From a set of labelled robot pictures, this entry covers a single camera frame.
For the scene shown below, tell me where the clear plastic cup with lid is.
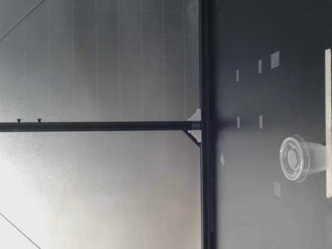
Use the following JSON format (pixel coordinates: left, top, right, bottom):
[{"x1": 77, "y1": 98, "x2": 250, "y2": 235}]
[{"x1": 279, "y1": 134, "x2": 326, "y2": 183}]

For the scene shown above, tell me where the white frame corner bracket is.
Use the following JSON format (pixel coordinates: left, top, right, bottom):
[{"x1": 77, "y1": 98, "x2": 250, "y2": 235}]
[
  {"x1": 187, "y1": 108, "x2": 202, "y2": 122},
  {"x1": 187, "y1": 129, "x2": 202, "y2": 147}
]

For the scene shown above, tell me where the black frame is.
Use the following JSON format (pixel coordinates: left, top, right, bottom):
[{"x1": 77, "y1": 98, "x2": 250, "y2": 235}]
[{"x1": 0, "y1": 0, "x2": 217, "y2": 249}]

